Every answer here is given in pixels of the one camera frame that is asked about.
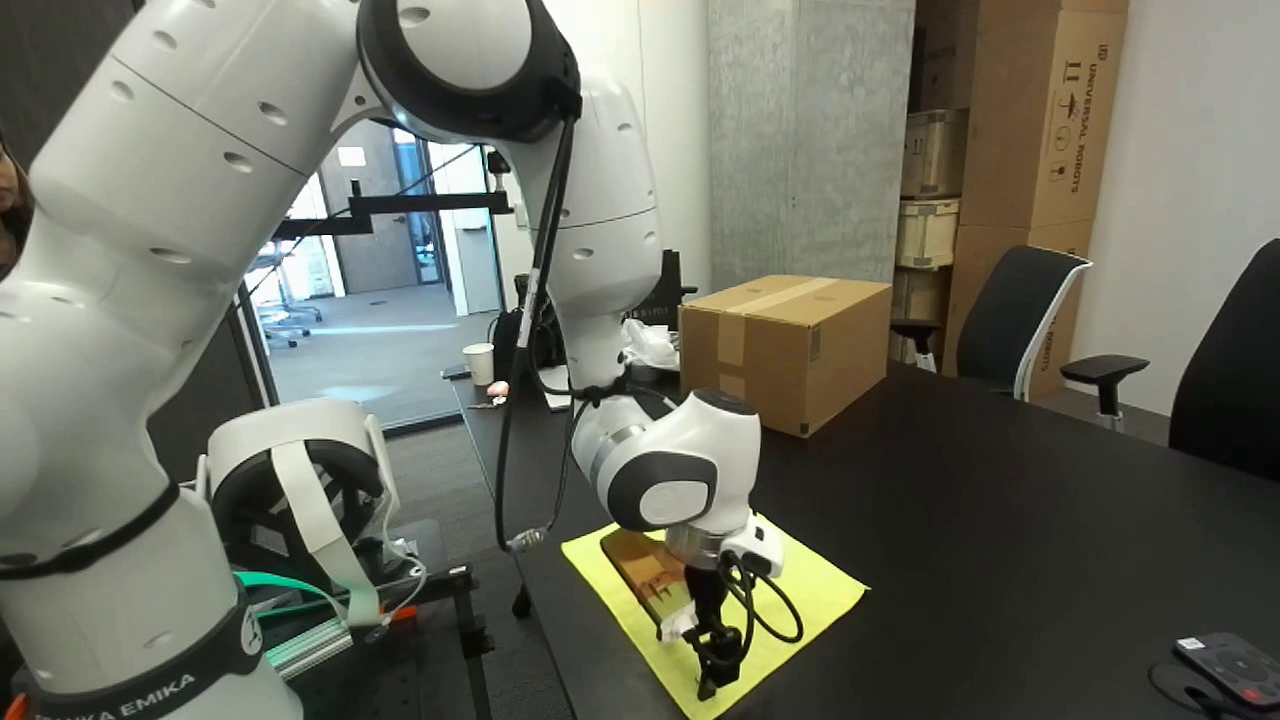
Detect white paper cup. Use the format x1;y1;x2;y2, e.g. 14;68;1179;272
465;342;496;388

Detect yellow towel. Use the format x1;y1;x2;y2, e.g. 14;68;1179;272
561;520;862;720

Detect tall brown cardboard box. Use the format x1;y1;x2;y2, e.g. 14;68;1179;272
916;0;1129;370

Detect black chair far right edge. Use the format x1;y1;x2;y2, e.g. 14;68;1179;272
1167;241;1280;481

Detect black white office chair right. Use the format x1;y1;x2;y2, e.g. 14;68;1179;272
886;241;1152;419

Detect black remote control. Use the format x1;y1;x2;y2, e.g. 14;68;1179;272
1177;631;1280;706

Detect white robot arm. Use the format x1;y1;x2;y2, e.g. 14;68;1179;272
0;0;766;720

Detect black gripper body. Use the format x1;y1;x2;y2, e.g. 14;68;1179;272
666;517;784;669

